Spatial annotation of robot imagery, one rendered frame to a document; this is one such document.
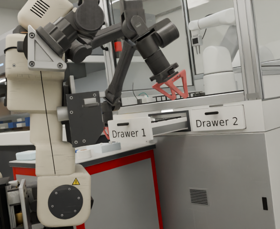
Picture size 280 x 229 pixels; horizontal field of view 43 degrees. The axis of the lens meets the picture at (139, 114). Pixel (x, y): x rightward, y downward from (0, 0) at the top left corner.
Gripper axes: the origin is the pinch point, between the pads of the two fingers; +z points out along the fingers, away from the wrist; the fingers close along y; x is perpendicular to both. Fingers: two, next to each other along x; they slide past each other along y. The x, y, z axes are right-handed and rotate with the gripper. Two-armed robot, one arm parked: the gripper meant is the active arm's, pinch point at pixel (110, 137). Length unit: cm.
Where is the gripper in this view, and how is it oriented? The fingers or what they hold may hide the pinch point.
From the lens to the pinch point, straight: 197.2
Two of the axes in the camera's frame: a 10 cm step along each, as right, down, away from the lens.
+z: 1.2, 9.9, 0.4
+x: -8.1, 1.2, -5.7
